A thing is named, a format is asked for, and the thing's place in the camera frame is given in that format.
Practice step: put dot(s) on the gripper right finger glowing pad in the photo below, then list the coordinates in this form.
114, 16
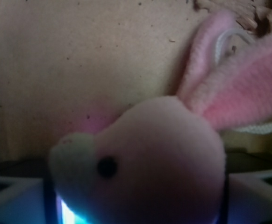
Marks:
248, 189

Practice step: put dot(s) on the pink plush bunny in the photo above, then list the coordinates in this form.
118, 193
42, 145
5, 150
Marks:
163, 161

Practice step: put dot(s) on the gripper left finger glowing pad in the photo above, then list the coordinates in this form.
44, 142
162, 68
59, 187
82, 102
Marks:
27, 195

